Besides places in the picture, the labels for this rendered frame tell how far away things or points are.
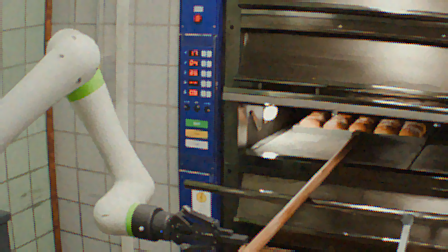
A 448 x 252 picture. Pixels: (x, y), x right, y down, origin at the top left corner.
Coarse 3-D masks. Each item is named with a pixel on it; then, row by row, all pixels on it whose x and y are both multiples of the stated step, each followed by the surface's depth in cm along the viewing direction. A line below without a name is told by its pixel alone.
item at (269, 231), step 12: (348, 144) 260; (336, 156) 243; (324, 168) 228; (312, 180) 215; (300, 192) 203; (288, 204) 193; (300, 204) 198; (276, 216) 184; (288, 216) 187; (264, 228) 175; (276, 228) 177; (252, 240) 167; (264, 240) 169
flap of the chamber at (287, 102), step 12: (228, 96) 236; (240, 96) 235; (252, 96) 233; (264, 96) 232; (324, 108) 224; (336, 108) 223; (348, 108) 221; (360, 108) 220; (372, 108) 218; (384, 108) 217; (432, 120) 211; (444, 120) 210
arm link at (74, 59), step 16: (64, 48) 155; (80, 48) 155; (96, 48) 159; (48, 64) 154; (64, 64) 154; (80, 64) 155; (96, 64) 159; (32, 80) 154; (48, 80) 154; (64, 80) 155; (80, 80) 158; (16, 96) 153; (32, 96) 153; (48, 96) 155; (64, 96) 159; (0, 112) 152; (16, 112) 152; (32, 112) 154; (0, 128) 151; (16, 128) 154; (0, 144) 153
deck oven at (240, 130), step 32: (224, 0) 246; (224, 32) 249; (320, 32) 235; (352, 32) 231; (384, 32) 227; (416, 32) 223; (224, 64) 251; (352, 96) 235; (384, 96) 231; (224, 128) 256; (256, 128) 269; (224, 160) 259; (416, 192) 233; (224, 224) 264
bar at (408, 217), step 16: (224, 192) 218; (240, 192) 216; (256, 192) 214; (272, 192) 214; (320, 208) 207; (336, 208) 205; (352, 208) 203; (368, 208) 201; (384, 208) 200; (400, 240) 194
